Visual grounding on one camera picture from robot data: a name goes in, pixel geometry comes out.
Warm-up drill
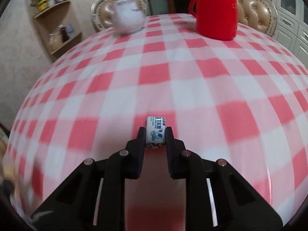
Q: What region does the beige tufted chair far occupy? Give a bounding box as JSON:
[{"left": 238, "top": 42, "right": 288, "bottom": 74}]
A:
[{"left": 91, "top": 0, "right": 148, "bottom": 31}]

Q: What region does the small blue white candy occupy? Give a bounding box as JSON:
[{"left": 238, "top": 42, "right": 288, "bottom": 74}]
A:
[{"left": 146, "top": 116, "right": 166, "bottom": 148}]

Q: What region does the red thermos jug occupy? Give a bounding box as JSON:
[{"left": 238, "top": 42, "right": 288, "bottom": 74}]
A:
[{"left": 188, "top": 0, "right": 238, "bottom": 41}]

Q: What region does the white ceramic teapot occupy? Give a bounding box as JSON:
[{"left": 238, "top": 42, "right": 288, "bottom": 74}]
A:
[{"left": 109, "top": 0, "right": 145, "bottom": 35}]

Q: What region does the beige tufted chair right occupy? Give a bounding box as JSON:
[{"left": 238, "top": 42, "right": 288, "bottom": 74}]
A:
[{"left": 237, "top": 0, "right": 278, "bottom": 37}]

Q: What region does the beige tufted chair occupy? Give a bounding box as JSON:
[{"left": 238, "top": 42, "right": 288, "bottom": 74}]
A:
[
  {"left": 237, "top": 0, "right": 278, "bottom": 37},
  {"left": 91, "top": 0, "right": 148, "bottom": 31}
]

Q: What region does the wooden corner shelf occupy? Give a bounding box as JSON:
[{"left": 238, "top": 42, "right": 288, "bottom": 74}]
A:
[{"left": 32, "top": 0, "right": 82, "bottom": 61}]

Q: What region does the bag of food on shelf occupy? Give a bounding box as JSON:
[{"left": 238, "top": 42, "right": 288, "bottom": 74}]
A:
[{"left": 49, "top": 33, "right": 63, "bottom": 51}]

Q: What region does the pink checkered tablecloth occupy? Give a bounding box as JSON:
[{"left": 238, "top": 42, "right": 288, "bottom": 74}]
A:
[{"left": 6, "top": 14, "right": 307, "bottom": 223}]

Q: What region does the white glass door cabinet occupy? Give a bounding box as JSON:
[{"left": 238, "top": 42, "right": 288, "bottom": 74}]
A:
[{"left": 272, "top": 0, "right": 307, "bottom": 66}]

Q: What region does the dark bottle on shelf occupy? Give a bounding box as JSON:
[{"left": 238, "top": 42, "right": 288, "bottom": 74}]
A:
[{"left": 59, "top": 24, "right": 69, "bottom": 43}]

